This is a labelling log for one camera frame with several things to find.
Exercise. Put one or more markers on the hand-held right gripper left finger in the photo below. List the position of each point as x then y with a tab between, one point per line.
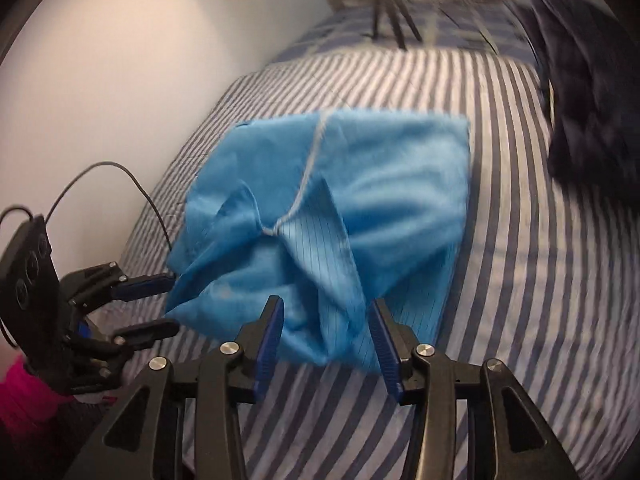
270	345

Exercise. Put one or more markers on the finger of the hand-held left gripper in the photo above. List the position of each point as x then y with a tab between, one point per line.
150	331
145	286

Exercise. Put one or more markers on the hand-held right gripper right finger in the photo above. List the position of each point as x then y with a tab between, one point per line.
387	350

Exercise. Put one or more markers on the blue jacket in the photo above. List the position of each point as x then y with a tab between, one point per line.
390	185

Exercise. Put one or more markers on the person's left forearm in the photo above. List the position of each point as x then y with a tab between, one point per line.
25	400

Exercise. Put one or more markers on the dark puffer jacket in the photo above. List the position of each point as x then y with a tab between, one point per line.
585	85

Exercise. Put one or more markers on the black tripod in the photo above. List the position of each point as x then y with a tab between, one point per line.
377	10

